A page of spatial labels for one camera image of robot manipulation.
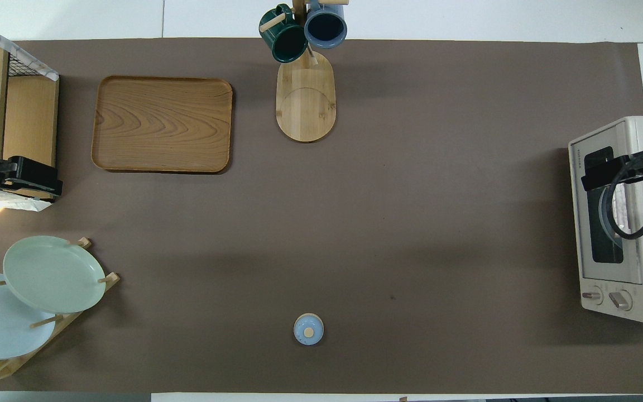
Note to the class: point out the round oven knob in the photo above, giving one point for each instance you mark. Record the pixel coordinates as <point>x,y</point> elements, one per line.
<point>593,295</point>
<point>620,300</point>

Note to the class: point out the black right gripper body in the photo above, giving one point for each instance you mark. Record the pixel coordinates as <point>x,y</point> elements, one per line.
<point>603,174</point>

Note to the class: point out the glass oven door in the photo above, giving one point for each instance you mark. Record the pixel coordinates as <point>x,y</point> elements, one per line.
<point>592,268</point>

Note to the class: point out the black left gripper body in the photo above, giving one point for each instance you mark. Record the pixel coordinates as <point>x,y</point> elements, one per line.
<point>34,177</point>

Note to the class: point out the large brown table mat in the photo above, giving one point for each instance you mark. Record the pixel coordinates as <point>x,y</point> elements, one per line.
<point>411,223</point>

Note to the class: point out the pale green plate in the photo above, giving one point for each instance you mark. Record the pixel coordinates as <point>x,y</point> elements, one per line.
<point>53,273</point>

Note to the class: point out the grey blue mug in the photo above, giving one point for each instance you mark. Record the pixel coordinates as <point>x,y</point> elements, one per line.
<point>325,25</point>

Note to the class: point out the rectangular wooden tray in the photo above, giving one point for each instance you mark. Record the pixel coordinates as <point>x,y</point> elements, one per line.
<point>176,128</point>

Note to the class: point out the wooden mug tree stand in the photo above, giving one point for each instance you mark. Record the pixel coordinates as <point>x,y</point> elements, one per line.
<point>305,106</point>

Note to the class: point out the wooden plate rack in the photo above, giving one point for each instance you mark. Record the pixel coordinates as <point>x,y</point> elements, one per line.
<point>110,279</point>

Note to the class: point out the dark green mug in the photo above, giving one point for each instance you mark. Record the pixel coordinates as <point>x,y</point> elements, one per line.
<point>285,42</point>

